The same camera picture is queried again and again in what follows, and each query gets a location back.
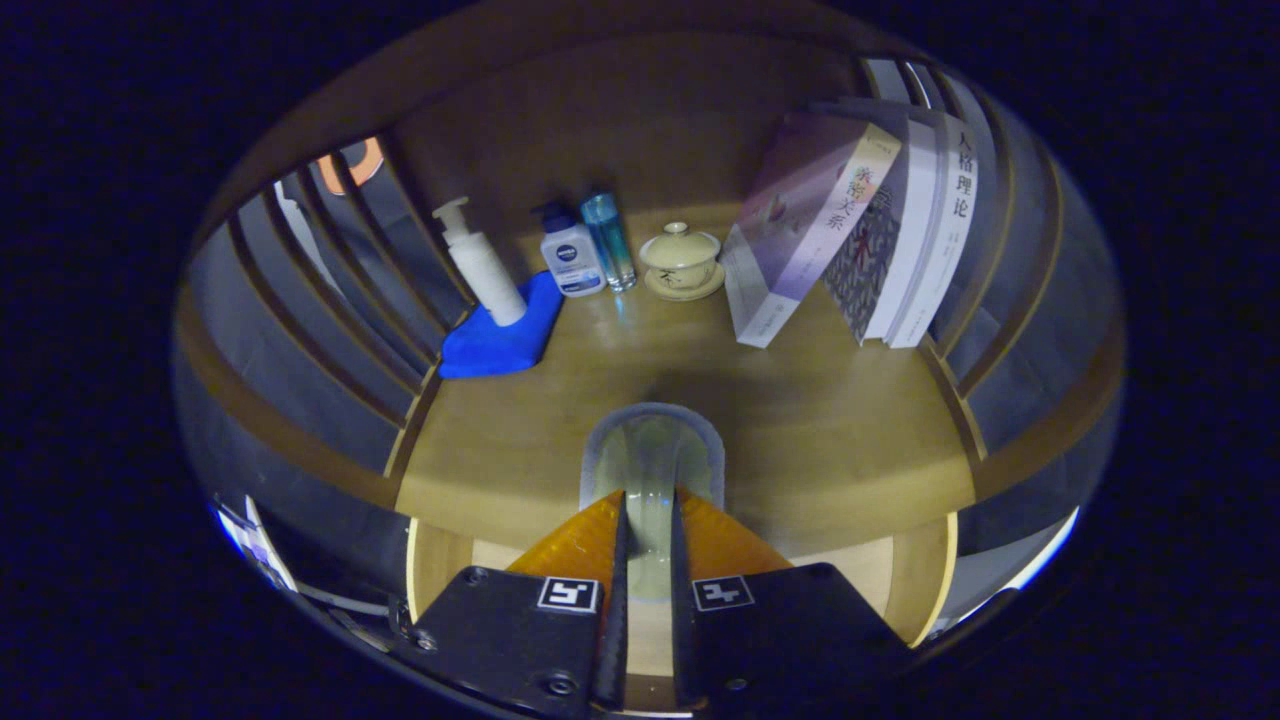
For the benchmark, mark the blue folded cloth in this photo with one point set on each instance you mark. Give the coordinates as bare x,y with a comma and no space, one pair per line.
500,345

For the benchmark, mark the purple cover book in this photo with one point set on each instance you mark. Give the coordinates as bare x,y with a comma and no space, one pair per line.
800,220

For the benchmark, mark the wooden countertop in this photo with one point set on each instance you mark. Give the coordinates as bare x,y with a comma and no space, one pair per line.
800,430

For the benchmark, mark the white bottle with blue cap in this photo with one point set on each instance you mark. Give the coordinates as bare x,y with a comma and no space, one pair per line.
570,260

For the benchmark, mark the beige lidded ceramic teacup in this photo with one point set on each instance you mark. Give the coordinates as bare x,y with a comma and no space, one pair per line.
682,260

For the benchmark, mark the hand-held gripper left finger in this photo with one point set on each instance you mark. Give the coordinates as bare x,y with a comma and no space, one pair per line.
615,620

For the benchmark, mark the white pump bottle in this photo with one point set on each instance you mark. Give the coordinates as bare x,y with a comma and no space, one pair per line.
485,270

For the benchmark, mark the white spine book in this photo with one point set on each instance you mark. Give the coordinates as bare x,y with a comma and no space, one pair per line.
945,230

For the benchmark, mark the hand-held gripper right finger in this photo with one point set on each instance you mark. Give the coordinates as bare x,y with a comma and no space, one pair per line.
683,630

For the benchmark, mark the wooden cabinet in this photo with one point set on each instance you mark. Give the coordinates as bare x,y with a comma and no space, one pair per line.
600,110

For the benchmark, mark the patterned cover book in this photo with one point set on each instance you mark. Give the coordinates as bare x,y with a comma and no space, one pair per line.
875,260

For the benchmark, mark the teal clear bottle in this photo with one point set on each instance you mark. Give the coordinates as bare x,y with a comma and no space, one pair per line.
610,240

